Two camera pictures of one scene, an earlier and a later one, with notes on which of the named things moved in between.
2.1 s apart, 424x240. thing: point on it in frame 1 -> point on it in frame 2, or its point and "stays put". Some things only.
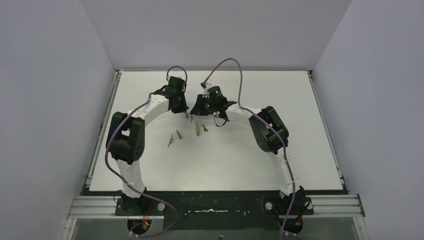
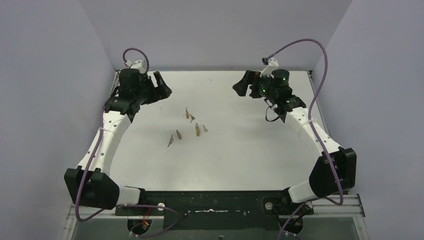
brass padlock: (179, 134) stays put
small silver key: (171, 140) stays put
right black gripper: (199, 109) -> (250, 78)
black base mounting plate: (214, 209) stays put
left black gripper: (180, 105) -> (151, 88)
